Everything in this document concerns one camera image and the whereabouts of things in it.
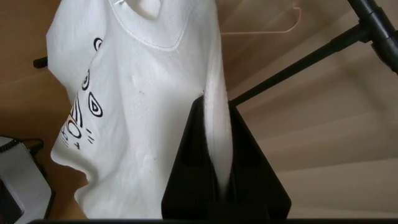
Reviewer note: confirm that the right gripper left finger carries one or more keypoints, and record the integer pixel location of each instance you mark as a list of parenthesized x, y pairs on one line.
[(189, 174)]

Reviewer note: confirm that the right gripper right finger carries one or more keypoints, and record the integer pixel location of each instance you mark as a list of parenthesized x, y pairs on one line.
[(255, 180)]

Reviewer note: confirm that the white printed t-shirt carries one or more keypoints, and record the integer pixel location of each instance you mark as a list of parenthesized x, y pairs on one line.
[(140, 109)]

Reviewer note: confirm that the pink clothes hanger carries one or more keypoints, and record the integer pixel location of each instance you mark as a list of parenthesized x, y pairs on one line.
[(264, 32)]

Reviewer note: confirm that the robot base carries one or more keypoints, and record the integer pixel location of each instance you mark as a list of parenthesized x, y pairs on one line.
[(21, 180)]

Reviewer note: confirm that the black clothes rack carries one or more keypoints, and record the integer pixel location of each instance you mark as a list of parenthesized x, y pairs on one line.
[(295, 67)]

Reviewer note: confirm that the beige curtain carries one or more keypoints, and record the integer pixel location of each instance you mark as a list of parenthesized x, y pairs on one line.
[(326, 140)]

